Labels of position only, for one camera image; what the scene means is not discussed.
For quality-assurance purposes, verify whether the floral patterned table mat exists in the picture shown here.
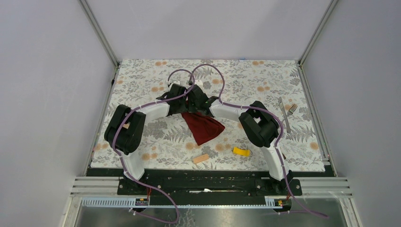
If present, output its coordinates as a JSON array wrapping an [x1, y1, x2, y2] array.
[[90, 59, 325, 172]]

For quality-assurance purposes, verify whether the dark red cloth napkin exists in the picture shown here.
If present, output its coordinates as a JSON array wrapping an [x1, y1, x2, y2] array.
[[181, 113, 225, 146]]

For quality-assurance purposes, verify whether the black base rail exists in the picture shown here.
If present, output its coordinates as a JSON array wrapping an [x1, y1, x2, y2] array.
[[87, 169, 303, 208]]

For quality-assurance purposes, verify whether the light wooden block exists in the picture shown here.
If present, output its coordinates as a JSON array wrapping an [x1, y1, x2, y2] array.
[[192, 154, 209, 164]]

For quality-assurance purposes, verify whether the silver table knife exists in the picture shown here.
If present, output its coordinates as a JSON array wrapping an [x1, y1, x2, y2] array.
[[279, 96, 291, 134]]

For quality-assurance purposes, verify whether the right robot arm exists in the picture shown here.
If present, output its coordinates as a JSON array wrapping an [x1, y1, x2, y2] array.
[[182, 86, 294, 197]]

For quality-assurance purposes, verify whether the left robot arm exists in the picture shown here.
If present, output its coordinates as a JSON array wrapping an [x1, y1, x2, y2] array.
[[104, 84, 194, 194]]

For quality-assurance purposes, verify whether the silver fork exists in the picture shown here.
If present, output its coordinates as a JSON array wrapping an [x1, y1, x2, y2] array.
[[286, 104, 298, 117]]

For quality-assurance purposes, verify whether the yellow block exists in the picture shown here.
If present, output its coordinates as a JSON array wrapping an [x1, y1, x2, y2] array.
[[233, 147, 250, 157]]

